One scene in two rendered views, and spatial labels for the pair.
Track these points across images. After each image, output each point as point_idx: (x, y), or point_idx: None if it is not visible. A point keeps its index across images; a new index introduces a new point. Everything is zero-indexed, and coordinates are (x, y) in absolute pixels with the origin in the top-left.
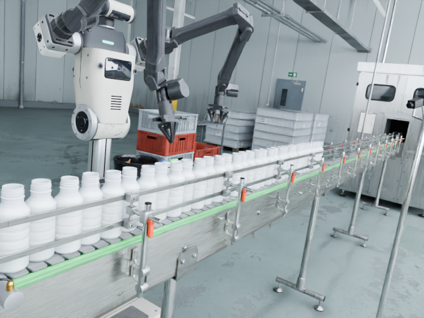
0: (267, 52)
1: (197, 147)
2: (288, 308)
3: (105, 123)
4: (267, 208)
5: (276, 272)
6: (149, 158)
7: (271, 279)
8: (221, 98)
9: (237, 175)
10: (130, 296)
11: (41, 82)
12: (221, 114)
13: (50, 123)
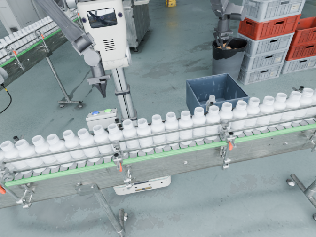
0: None
1: (313, 22)
2: (284, 202)
3: (104, 60)
4: (204, 159)
5: (306, 165)
6: (243, 41)
7: (294, 170)
8: (223, 23)
9: (141, 139)
10: (39, 199)
11: None
12: (220, 42)
13: None
